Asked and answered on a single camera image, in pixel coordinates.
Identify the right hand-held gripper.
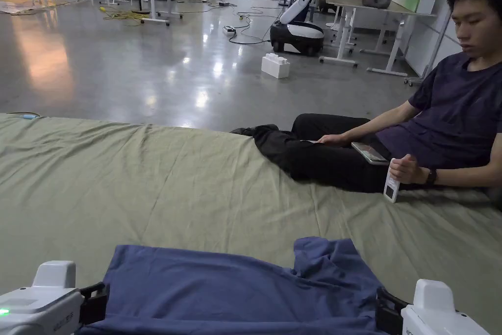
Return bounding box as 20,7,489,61
375,279,491,335

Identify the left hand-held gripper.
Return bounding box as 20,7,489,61
0,260,109,335

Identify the dark blue shirt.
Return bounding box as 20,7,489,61
78,236,397,335

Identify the bed with pale green sheet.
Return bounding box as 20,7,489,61
0,112,502,335

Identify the white foam block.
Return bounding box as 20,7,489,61
261,52,291,79

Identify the white desk with metal bowl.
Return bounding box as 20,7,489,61
319,0,438,77

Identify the white wheeled humanoid robot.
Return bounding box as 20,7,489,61
270,0,382,55

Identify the yellow cable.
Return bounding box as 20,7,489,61
98,6,154,26

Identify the black cable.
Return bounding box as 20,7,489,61
203,0,283,45

